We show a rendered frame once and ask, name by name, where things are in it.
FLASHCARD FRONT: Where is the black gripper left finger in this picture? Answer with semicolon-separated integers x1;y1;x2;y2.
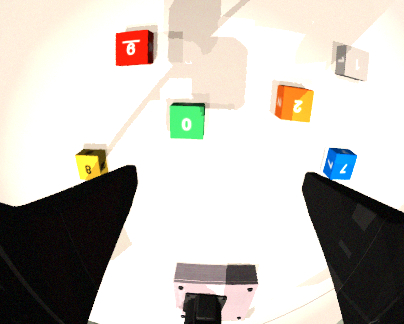
0;164;138;324

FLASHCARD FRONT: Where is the orange block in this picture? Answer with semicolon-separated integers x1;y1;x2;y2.
274;85;314;123

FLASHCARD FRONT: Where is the yellow block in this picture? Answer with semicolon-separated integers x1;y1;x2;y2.
75;148;108;181

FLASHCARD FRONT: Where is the red digit block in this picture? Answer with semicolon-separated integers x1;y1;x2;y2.
115;30;155;66

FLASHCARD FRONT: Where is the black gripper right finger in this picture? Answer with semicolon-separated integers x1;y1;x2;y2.
302;172;404;324

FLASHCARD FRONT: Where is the green block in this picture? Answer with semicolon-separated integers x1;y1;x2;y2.
170;102;206;140

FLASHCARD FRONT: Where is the blue block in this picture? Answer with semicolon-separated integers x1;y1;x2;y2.
323;147;358;181

